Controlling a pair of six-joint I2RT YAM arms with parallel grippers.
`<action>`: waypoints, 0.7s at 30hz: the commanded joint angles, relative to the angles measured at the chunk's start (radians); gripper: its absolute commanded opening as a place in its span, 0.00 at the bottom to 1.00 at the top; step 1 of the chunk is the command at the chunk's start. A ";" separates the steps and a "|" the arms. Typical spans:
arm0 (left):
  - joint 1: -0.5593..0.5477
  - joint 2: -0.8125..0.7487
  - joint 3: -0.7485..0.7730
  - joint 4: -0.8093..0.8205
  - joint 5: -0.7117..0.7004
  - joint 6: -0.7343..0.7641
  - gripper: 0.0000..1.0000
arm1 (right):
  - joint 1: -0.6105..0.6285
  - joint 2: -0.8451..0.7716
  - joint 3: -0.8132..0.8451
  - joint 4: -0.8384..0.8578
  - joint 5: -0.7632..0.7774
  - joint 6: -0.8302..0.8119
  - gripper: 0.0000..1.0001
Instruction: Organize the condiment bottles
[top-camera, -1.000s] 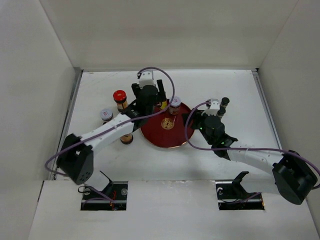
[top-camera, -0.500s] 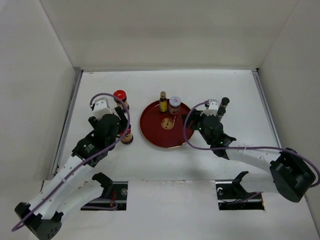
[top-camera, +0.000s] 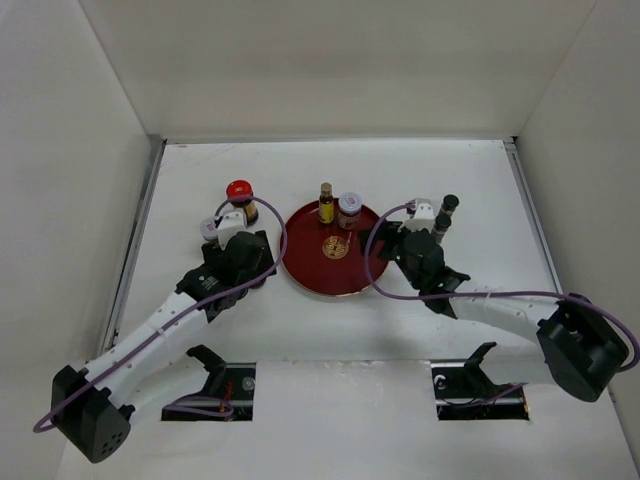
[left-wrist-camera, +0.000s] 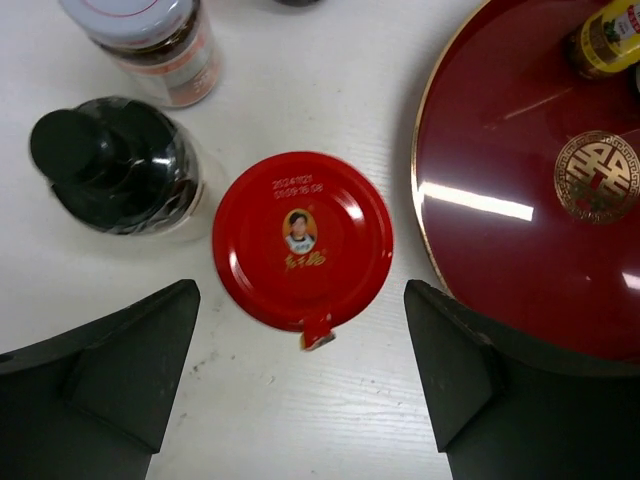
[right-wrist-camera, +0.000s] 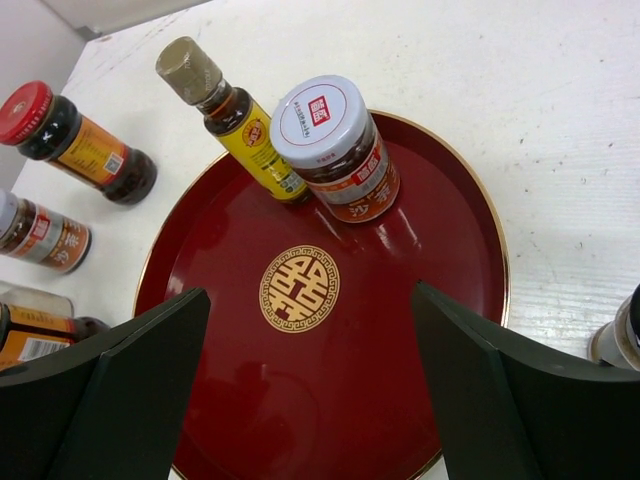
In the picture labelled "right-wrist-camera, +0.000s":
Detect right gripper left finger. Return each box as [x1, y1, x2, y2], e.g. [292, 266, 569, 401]
[1, 288, 210, 479]

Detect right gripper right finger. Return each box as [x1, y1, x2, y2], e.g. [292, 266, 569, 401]
[411, 282, 639, 479]

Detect red lid sauce jar front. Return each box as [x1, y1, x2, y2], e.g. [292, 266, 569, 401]
[1, 303, 111, 370]

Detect red lid sauce jar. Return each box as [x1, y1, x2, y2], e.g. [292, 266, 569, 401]
[1, 303, 111, 370]
[1, 81, 157, 206]

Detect yellow label oil bottle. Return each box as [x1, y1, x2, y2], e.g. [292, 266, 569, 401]
[155, 36, 311, 204]

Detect white lid sauce jar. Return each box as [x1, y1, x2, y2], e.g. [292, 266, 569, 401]
[270, 75, 401, 224]
[1, 189, 92, 274]

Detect black cap pepper shaker near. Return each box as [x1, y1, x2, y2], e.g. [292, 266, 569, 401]
[587, 286, 640, 371]

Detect black cap white shaker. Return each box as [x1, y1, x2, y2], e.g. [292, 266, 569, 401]
[0, 281, 74, 317]

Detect red round tray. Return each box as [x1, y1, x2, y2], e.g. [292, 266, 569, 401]
[135, 111, 510, 479]

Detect red lid sauce jar back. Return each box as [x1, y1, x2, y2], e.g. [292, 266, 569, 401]
[1, 81, 157, 206]

